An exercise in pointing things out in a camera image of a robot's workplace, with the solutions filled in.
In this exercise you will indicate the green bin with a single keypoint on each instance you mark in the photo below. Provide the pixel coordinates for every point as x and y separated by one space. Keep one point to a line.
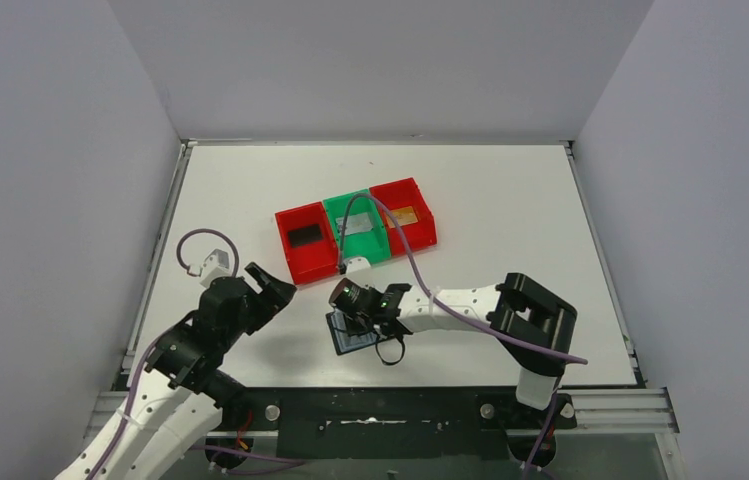
374 245

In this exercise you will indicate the aluminium frame rail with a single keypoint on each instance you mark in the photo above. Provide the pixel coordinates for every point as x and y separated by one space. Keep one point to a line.
598 411

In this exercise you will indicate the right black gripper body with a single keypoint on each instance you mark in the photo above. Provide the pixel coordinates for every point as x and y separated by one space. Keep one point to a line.
383 319

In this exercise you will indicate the silver card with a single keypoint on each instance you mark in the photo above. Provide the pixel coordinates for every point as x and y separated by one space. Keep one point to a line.
354 224

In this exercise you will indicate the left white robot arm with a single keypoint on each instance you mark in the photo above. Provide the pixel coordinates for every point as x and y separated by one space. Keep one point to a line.
178 392

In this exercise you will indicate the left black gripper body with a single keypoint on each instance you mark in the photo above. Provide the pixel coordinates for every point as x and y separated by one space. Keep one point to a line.
253 295

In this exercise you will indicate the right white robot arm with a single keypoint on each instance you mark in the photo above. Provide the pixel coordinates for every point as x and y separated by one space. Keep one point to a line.
533 324

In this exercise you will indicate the black card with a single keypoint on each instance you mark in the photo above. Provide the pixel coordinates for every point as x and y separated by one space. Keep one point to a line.
305 235

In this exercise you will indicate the black leather card holder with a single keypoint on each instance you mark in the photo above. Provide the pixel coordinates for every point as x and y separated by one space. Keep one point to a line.
345 342

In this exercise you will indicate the gold card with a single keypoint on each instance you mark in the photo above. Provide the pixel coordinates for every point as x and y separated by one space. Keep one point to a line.
402 216

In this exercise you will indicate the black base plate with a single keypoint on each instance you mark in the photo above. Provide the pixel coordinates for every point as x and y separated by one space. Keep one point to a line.
393 423

